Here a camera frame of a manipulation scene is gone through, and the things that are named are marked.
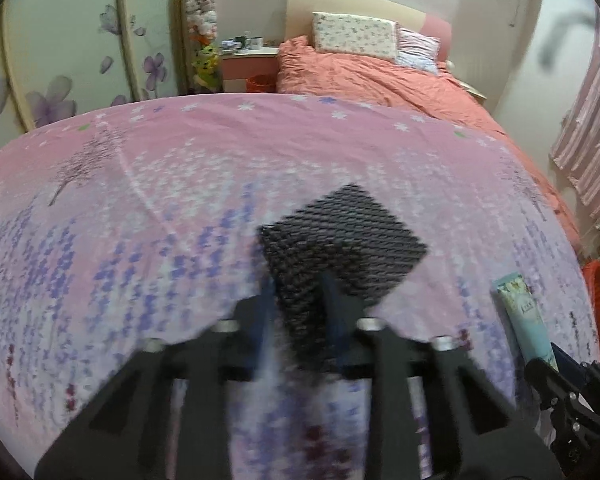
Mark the plush toy column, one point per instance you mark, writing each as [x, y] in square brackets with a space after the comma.
[202, 25]

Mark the orange duvet bed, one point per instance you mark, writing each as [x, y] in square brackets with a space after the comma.
[380, 80]

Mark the floral sliding door wardrobe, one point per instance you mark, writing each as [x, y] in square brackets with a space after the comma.
[70, 35]

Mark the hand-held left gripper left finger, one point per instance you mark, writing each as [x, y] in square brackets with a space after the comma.
[266, 310]

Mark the black mesh pad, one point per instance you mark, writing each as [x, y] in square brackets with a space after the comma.
[345, 240]

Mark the teal cream tube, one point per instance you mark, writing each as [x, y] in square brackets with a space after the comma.
[522, 310]

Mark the striped pink pillow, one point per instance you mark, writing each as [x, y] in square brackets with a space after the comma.
[417, 50]

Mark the small red bin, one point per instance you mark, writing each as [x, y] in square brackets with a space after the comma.
[260, 84]

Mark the wooden bedside table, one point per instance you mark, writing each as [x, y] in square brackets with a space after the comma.
[472, 90]

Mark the pink white nightstand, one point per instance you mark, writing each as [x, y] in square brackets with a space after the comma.
[250, 62]

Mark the pink floral bedsheet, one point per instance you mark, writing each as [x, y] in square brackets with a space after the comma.
[130, 235]

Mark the floral print pillow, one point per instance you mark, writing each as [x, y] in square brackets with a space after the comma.
[355, 35]

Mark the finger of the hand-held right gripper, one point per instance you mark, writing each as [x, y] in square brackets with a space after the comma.
[562, 375]

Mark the pink striped curtain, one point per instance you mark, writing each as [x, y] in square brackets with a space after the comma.
[595, 135]

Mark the white mug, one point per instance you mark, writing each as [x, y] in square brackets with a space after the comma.
[256, 42]

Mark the cream pink headboard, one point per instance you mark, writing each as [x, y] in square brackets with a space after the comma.
[300, 10]

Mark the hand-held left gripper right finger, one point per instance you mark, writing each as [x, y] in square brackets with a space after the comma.
[332, 305]

